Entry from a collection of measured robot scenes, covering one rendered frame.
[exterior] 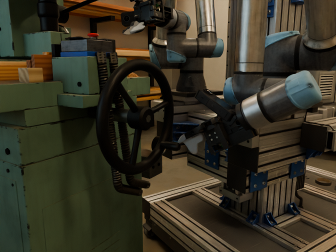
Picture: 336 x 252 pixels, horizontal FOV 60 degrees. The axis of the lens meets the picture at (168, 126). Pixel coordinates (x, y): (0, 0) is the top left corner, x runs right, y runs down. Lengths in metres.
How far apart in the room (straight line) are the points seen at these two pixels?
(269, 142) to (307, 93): 0.41
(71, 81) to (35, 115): 0.12
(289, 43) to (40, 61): 0.76
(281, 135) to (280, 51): 0.28
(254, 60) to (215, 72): 3.66
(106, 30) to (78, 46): 3.30
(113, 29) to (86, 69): 3.42
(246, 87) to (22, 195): 0.60
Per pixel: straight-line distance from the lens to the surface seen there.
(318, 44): 1.00
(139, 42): 4.42
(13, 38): 1.02
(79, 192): 0.88
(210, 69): 4.46
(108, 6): 3.44
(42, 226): 0.84
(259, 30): 0.78
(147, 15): 0.99
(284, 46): 1.06
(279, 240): 1.38
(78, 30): 3.82
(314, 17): 0.94
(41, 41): 0.95
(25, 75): 0.76
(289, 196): 1.59
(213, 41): 1.17
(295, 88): 0.64
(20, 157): 0.75
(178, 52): 1.12
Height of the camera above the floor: 0.94
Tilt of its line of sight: 12 degrees down
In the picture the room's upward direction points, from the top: straight up
